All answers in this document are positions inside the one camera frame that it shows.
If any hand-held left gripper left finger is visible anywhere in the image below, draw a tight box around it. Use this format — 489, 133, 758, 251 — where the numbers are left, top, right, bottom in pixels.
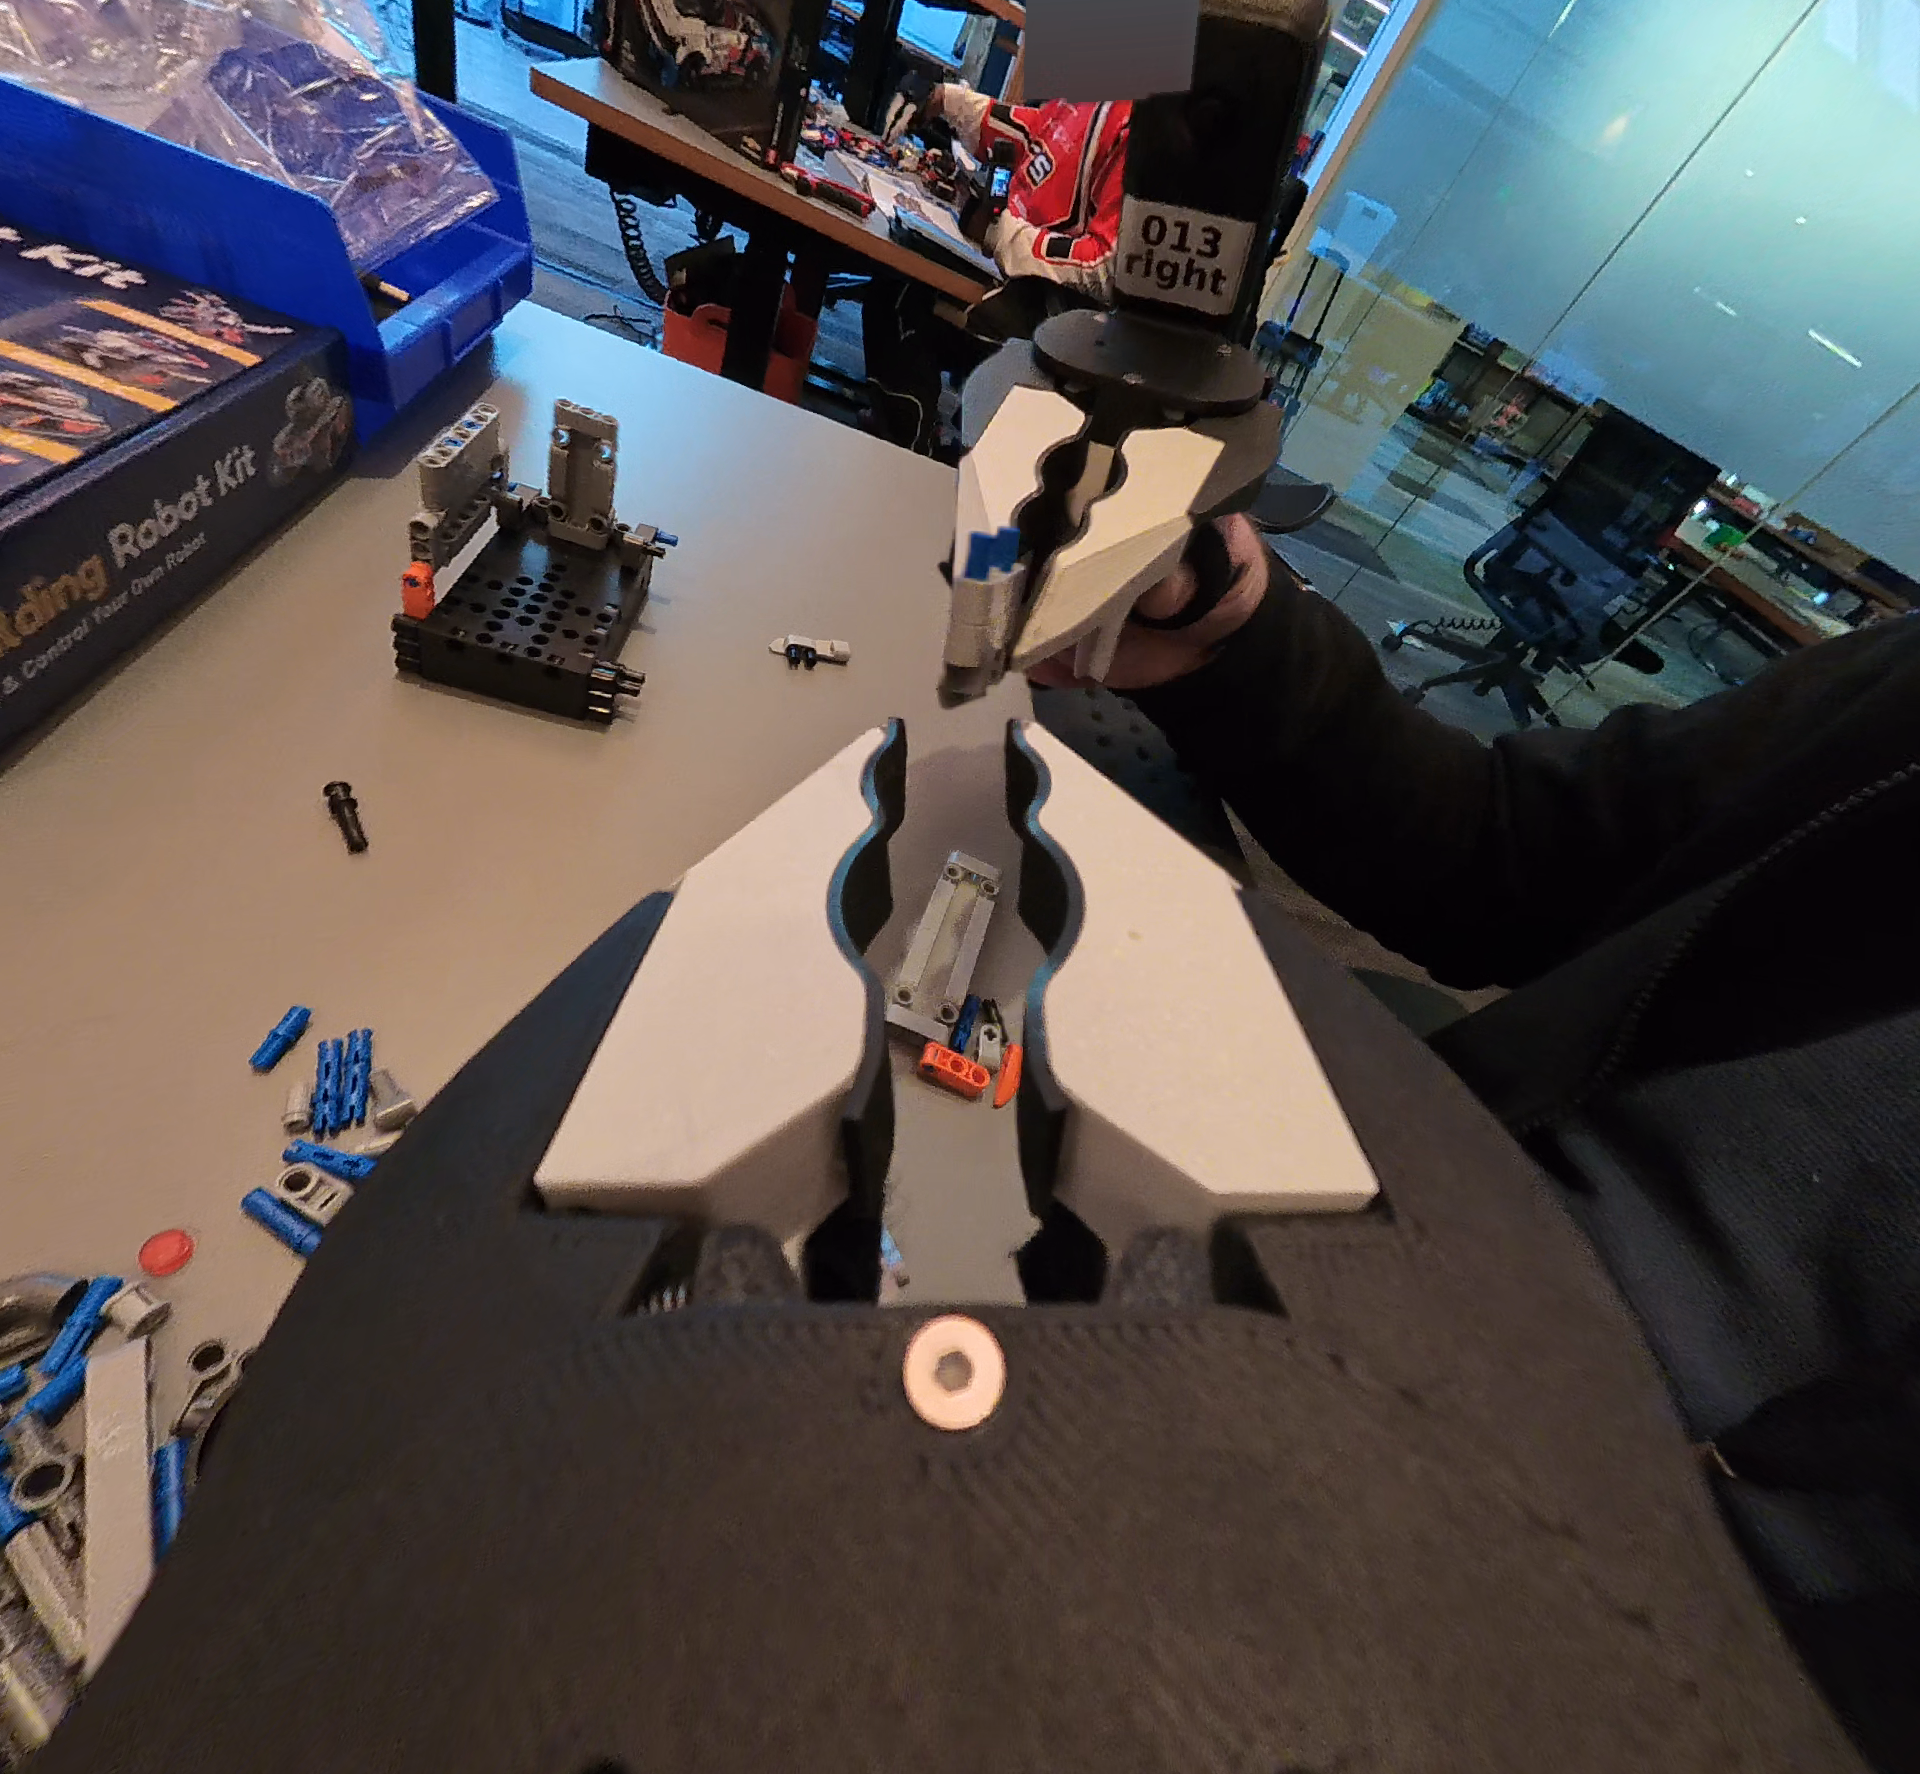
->
532, 725, 909, 1253

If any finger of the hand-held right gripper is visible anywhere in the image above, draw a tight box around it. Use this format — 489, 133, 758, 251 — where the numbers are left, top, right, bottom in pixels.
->
1006, 431, 1232, 691
955, 393, 1098, 593

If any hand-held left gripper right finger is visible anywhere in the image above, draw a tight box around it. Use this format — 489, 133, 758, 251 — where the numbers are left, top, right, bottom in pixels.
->
1006, 719, 1387, 1253

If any grey building beam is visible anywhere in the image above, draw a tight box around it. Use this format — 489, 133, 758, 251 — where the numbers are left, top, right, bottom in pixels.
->
886, 850, 1011, 1037
937, 575, 1009, 713

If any small orange connector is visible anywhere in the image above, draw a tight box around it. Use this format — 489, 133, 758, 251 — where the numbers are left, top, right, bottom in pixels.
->
919, 1035, 1028, 1110

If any blue plastic bin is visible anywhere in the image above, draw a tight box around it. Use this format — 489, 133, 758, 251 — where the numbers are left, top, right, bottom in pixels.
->
0, 70, 536, 426

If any person's right forearm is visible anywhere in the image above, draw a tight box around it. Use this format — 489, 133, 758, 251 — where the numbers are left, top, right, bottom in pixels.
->
1140, 561, 1920, 996

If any person's right hand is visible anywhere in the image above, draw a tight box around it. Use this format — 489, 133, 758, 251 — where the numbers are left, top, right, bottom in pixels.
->
1129, 515, 1268, 642

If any black office chair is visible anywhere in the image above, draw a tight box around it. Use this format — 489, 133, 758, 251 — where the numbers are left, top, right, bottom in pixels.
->
1387, 500, 1668, 727

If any background wooden desk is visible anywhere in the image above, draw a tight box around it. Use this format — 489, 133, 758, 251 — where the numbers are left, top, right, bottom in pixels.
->
535, 0, 1038, 396

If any dark printed box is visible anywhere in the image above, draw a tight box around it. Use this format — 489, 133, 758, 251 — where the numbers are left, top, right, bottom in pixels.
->
606, 0, 835, 150

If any person's dark clothing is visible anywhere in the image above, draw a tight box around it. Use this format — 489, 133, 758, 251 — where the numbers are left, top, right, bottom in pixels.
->
1440, 604, 1920, 1774

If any pile of building kit parts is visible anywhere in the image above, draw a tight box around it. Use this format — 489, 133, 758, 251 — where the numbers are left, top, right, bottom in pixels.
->
0, 1005, 422, 1716

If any robot kit box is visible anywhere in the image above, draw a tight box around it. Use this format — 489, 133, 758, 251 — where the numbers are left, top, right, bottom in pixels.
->
0, 230, 356, 756

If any clear plastic bag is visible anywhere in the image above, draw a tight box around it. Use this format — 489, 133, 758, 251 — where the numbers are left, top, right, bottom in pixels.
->
0, 0, 498, 262

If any black base plate assembly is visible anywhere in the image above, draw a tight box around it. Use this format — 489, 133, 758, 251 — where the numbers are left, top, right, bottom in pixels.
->
391, 400, 669, 733

